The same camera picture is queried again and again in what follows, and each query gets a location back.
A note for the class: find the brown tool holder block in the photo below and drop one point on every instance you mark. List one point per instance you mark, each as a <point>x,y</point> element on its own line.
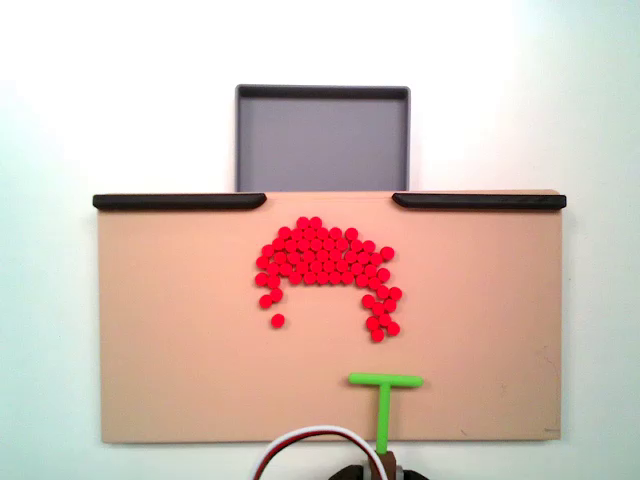
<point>386,466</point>

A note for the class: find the green T-shaped pusher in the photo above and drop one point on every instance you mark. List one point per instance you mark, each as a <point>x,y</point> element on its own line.
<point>385,395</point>

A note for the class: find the pile of red granules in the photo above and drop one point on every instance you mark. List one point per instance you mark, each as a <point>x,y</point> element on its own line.
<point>320,260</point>

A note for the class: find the grey shallow tray container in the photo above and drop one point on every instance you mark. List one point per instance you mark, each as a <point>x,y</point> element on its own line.
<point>322,140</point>

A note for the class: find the single red cylindrical granule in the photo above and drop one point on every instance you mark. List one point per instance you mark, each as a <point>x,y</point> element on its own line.
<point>278,320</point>

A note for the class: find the beige flat board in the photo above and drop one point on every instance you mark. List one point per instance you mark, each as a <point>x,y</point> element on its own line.
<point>175,325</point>

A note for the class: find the black foam edge strip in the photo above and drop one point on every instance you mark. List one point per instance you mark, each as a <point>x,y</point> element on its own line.
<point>480,201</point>
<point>177,201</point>

